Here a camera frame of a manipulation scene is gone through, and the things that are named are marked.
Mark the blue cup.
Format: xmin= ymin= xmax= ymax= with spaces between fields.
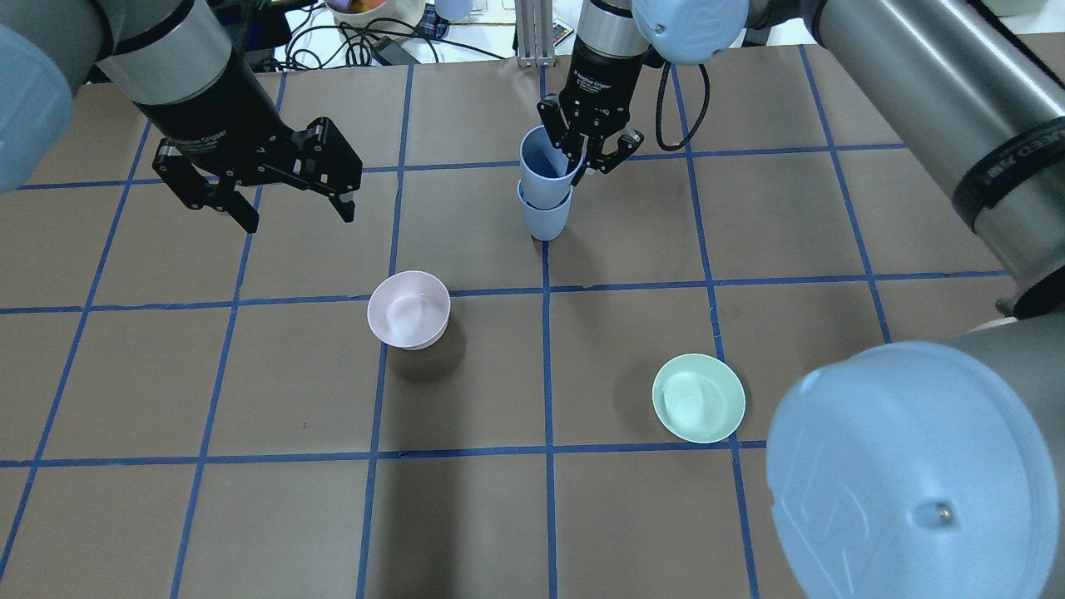
xmin=517 ymin=181 xmax=573 ymax=242
xmin=518 ymin=125 xmax=572 ymax=209

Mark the aluminium frame post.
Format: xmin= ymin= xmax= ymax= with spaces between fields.
xmin=514 ymin=0 xmax=557 ymax=68

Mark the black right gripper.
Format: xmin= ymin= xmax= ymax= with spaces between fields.
xmin=537 ymin=50 xmax=644 ymax=187

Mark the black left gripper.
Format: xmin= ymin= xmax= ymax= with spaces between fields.
xmin=152 ymin=117 xmax=363 ymax=234

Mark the pink bowl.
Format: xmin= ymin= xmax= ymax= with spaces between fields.
xmin=366 ymin=270 xmax=450 ymax=350

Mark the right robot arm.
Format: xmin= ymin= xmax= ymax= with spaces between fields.
xmin=544 ymin=46 xmax=1012 ymax=598

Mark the bowl of foam cubes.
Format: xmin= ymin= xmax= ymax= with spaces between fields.
xmin=324 ymin=1 xmax=426 ymax=33

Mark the small remote control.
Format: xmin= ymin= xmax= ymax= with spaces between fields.
xmin=552 ymin=18 xmax=575 ymax=47

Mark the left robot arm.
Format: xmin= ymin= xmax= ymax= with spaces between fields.
xmin=1 ymin=1 xmax=363 ymax=234

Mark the mint green bowl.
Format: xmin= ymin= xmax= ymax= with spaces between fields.
xmin=651 ymin=354 xmax=746 ymax=444

